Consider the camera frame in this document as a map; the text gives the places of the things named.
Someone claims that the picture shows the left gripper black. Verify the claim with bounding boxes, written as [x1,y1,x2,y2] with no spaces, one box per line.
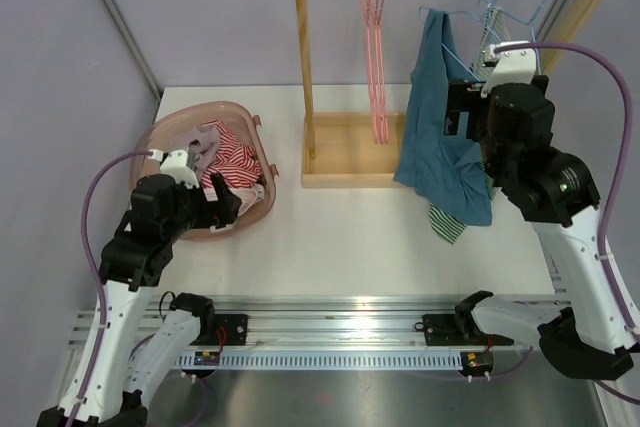
[163,172,241,241]

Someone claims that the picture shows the red white striped tank top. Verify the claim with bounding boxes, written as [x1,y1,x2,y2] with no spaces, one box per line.
[200,120,265,216]

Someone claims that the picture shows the black white striped tank top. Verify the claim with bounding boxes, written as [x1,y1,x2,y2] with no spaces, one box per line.
[254,175,266,187]

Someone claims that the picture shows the blue wire hanger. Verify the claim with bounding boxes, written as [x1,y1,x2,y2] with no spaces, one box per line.
[443,0,502,83]
[478,0,548,42]

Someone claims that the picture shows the mauve pink tank top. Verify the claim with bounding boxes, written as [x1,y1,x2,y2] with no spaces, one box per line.
[187,123,221,180]

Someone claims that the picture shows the teal blue tank top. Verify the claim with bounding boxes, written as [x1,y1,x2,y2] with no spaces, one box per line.
[394,9,493,227]

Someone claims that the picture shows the pink wire hanger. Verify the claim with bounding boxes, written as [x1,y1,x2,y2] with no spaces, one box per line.
[362,0,389,144]
[357,0,386,143]
[367,0,391,146]

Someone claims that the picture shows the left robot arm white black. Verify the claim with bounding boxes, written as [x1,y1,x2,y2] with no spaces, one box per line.
[38,173,241,426]

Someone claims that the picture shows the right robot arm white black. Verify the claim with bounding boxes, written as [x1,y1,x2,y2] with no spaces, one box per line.
[444,76,639,381]

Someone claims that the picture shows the green white striped tank top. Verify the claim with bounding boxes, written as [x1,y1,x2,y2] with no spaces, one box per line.
[429,6,511,244]

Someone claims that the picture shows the pink translucent plastic basin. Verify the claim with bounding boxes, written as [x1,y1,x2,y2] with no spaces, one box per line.
[136,101,279,241]

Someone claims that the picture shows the wooden clothes rack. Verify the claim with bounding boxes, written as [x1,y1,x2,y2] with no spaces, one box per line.
[295,0,601,188]

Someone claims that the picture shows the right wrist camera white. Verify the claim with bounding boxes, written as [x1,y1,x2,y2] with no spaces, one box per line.
[480,41,538,98]

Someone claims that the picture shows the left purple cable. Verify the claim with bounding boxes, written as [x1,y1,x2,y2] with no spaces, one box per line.
[64,149,214,427]

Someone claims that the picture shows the aluminium mounting rail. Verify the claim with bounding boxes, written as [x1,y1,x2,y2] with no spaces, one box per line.
[74,295,576,348]

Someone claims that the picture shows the white slotted cable duct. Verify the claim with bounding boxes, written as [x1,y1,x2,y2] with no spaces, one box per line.
[173,350,462,371]

